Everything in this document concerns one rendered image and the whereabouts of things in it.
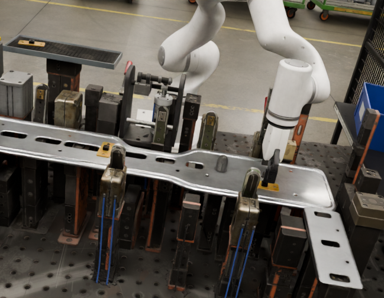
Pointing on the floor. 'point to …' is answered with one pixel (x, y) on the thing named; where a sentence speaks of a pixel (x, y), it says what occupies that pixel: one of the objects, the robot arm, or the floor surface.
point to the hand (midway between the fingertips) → (268, 170)
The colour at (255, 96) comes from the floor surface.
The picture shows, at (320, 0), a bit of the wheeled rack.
